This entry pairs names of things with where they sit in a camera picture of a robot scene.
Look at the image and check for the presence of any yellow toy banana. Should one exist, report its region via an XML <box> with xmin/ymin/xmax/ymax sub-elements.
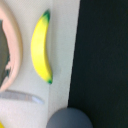
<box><xmin>31</xmin><ymin>10</ymin><xmax>53</xmax><ymax>84</ymax></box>

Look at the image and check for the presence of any grey pot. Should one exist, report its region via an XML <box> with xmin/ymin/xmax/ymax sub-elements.
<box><xmin>46</xmin><ymin>108</ymin><xmax>93</xmax><ymax>128</ymax></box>

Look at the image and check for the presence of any beige round plate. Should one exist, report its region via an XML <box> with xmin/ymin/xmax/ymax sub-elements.
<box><xmin>0</xmin><ymin>5</ymin><xmax>23</xmax><ymax>92</ymax></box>

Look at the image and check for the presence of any knife with wooden handle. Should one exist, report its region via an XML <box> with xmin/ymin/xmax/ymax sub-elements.
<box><xmin>0</xmin><ymin>90</ymin><xmax>44</xmax><ymax>104</ymax></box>

